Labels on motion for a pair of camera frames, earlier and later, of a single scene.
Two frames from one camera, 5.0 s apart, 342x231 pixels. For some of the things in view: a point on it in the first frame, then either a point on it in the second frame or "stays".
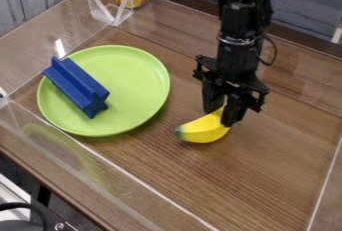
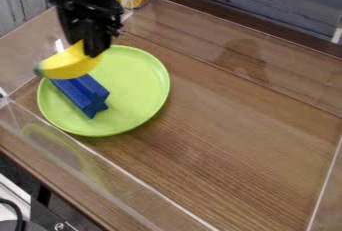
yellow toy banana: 206,129 to 71,63
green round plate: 138,83 stays
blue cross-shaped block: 77,86 stays
